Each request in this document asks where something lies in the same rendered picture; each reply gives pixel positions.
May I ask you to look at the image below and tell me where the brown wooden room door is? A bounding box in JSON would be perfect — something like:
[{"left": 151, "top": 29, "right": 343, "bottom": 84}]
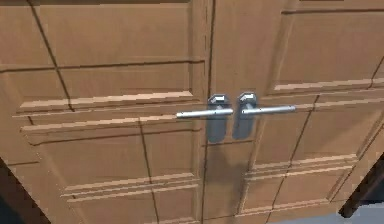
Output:
[
  {"left": 0, "top": 0, "right": 214, "bottom": 224},
  {"left": 200, "top": 0, "right": 384, "bottom": 224}
]

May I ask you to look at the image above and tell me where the silver lever door handle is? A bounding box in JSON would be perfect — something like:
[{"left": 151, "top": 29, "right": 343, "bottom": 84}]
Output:
[
  {"left": 231, "top": 92, "right": 297, "bottom": 141},
  {"left": 175, "top": 93, "right": 234, "bottom": 144}
]

